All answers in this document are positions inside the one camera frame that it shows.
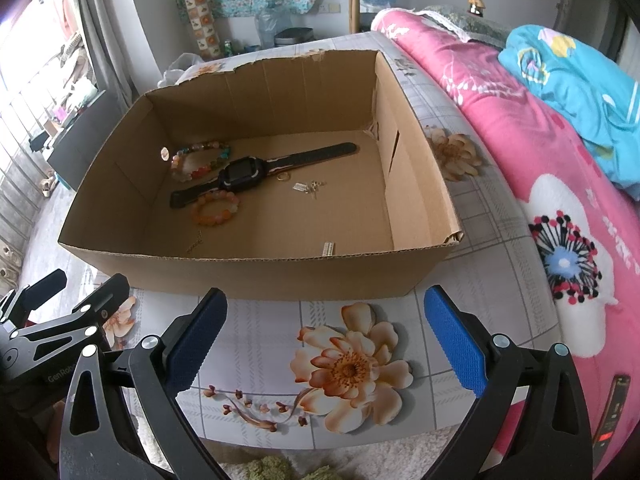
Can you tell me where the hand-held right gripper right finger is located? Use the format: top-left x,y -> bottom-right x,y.
422,285 -> 593,480

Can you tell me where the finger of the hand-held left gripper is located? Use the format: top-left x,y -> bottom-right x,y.
0,268 -> 68,323
12,273 -> 132,357

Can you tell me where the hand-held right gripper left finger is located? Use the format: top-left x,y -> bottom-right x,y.
59,287 -> 231,480

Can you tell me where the large brown cardboard box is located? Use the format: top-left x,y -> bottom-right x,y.
58,49 -> 465,302

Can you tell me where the orange bead bracelet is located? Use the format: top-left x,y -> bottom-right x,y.
191,191 -> 242,226

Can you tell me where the black smartwatch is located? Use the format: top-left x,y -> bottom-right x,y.
170,142 -> 359,209

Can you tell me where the multicoloured bead bracelet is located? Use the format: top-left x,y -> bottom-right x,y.
170,141 -> 233,183

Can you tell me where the fuzzy green white pajamas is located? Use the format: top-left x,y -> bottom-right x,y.
200,425 -> 441,480

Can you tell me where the black table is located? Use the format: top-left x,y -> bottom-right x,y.
47,89 -> 133,191

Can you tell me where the black smartphone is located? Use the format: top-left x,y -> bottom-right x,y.
591,372 -> 632,461

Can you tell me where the pink floral blanket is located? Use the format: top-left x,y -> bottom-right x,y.
370,8 -> 640,480

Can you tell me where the white plastic bag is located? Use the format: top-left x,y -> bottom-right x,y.
157,52 -> 206,88

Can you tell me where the grey curtain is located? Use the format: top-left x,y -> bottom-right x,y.
70,0 -> 138,106

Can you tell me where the light blue quilt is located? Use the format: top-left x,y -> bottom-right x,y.
497,24 -> 640,190

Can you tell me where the clear plastic bag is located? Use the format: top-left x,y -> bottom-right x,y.
255,4 -> 293,51

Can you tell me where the grey bin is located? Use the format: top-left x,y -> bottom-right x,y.
274,27 -> 315,47

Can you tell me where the grey green knitted blanket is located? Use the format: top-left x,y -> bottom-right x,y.
420,5 -> 511,51

